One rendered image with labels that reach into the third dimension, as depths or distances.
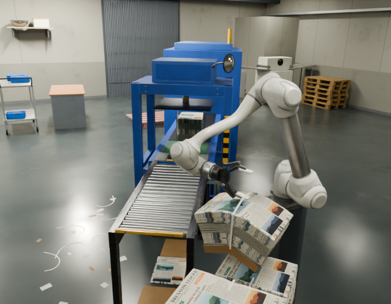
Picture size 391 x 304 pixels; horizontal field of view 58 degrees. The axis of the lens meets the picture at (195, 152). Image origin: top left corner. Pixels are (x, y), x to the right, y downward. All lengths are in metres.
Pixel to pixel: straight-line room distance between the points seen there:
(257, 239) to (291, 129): 0.57
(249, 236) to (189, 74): 2.03
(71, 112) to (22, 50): 3.64
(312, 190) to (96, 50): 10.02
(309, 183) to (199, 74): 1.77
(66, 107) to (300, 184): 6.54
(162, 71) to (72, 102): 4.72
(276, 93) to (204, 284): 0.92
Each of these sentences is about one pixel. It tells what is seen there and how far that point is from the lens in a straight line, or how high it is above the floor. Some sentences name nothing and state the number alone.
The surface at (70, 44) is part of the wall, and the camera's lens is 11.33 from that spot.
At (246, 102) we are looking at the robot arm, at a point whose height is 1.66.
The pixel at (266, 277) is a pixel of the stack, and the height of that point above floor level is 0.83.
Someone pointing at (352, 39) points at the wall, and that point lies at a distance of 11.51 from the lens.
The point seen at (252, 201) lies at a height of 1.19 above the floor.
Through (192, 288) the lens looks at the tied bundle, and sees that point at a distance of 1.48.
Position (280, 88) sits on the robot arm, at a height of 1.76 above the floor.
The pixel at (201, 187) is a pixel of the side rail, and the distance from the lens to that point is 2.93.
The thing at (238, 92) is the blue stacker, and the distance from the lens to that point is 5.63.
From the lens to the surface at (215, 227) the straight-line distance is 1.80.
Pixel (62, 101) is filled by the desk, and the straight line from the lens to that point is 7.97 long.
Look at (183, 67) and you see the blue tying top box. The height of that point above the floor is 1.69.
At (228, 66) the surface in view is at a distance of 3.23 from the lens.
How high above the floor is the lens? 2.01
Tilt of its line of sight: 19 degrees down
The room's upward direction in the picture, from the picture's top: 1 degrees clockwise
